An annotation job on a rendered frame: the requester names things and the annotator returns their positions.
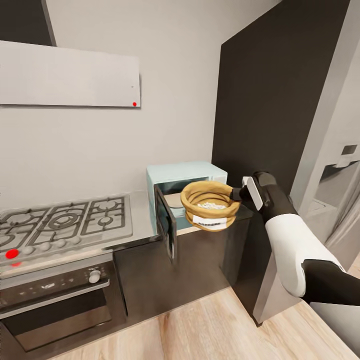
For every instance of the popcorn bag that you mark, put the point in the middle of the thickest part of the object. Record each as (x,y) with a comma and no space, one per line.
(197,194)

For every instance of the burner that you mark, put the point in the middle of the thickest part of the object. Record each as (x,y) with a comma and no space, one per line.
(40,231)

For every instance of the microwave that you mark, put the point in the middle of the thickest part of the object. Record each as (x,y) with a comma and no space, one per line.
(165,184)

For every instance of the fridge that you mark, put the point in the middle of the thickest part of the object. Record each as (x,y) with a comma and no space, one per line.
(288,102)

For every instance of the oven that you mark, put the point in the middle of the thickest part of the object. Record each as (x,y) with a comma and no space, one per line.
(48,309)

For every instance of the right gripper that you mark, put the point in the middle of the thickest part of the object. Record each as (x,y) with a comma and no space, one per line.
(238,194)

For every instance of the range hood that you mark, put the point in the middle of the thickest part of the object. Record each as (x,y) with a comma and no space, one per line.
(35,71)

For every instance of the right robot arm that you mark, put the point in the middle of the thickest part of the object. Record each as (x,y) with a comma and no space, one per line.
(304,265)

